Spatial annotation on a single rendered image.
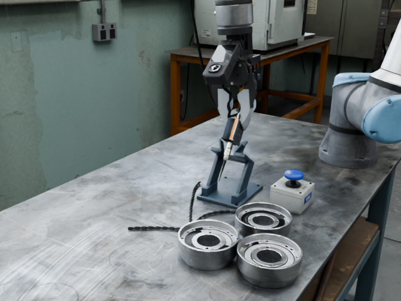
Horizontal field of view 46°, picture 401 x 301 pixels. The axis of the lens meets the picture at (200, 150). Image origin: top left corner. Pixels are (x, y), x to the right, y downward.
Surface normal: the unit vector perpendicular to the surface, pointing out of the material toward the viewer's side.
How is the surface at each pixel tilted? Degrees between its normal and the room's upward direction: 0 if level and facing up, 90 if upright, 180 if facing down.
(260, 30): 90
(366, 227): 0
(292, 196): 90
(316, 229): 0
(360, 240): 0
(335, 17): 90
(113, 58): 90
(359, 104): 72
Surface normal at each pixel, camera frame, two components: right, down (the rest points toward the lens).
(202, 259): -0.19, 0.34
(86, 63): 0.84, 0.21
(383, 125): 0.10, 0.47
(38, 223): 0.02, -0.94
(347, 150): -0.29, 0.03
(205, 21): -0.54, 0.29
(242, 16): 0.31, 0.26
